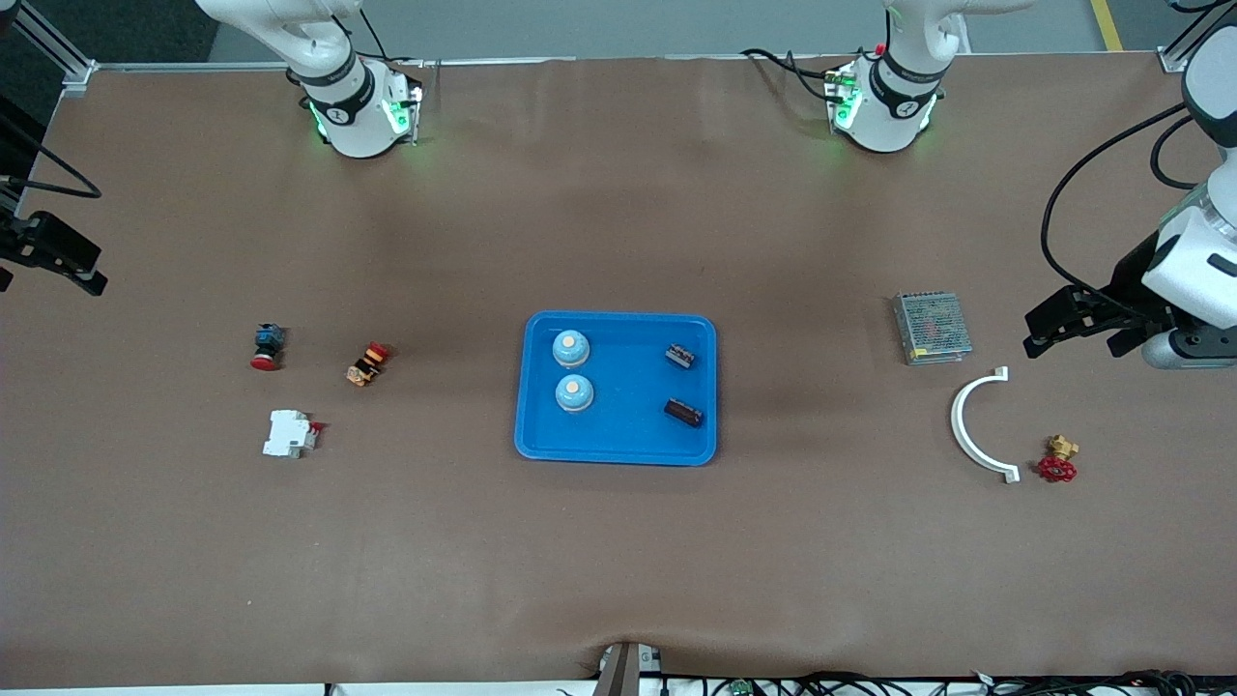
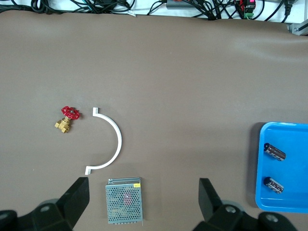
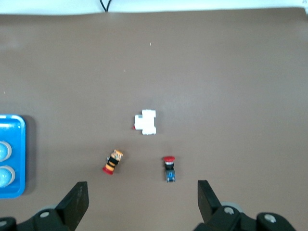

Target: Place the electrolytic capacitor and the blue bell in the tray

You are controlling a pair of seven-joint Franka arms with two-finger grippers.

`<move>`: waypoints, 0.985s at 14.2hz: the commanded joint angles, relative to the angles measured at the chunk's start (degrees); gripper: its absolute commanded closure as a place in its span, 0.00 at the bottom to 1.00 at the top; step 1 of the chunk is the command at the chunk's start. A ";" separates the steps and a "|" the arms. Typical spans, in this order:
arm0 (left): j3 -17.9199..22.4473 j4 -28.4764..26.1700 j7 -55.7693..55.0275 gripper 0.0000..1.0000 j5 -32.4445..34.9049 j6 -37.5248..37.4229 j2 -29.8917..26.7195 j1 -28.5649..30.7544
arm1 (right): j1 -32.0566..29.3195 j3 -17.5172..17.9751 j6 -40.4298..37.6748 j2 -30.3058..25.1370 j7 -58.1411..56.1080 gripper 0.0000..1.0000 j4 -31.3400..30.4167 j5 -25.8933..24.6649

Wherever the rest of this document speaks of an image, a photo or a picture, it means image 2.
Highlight metal mesh power supply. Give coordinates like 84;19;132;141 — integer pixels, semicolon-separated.
105;177;145;226

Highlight white semicircular bracket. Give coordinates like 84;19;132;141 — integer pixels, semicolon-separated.
85;107;123;176

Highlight blue plastic tray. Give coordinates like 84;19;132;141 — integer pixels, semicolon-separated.
255;121;308;214

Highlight aluminium frame corner piece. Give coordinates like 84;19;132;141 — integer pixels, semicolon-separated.
288;20;308;37

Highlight grey hub box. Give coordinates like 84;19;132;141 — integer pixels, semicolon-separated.
165;0;201;10

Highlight brass valve red handwheel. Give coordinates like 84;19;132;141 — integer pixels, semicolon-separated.
54;105;81;134

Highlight long dark electrolytic capacitor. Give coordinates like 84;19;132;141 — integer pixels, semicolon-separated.
263;142;287;162

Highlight short dark electrolytic capacitor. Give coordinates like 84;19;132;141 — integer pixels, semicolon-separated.
264;177;284;195

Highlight black cable bundle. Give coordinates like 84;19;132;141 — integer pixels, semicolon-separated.
0;0;308;24

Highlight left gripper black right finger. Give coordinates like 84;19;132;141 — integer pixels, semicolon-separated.
192;178;256;231

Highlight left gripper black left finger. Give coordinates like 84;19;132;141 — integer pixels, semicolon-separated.
31;177;90;231

